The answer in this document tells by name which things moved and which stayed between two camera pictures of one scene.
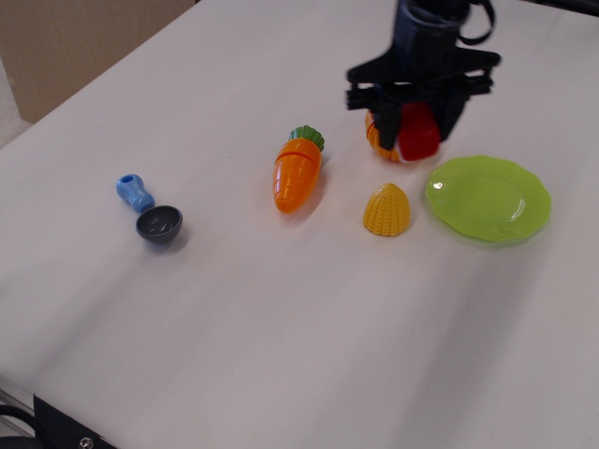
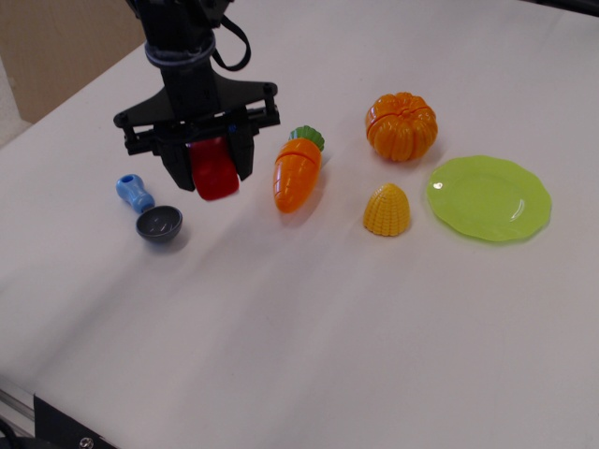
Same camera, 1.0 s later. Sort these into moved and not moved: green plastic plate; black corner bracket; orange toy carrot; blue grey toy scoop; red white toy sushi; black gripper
Moved: black gripper; red white toy sushi
Not moved: orange toy carrot; blue grey toy scoop; black corner bracket; green plastic plate
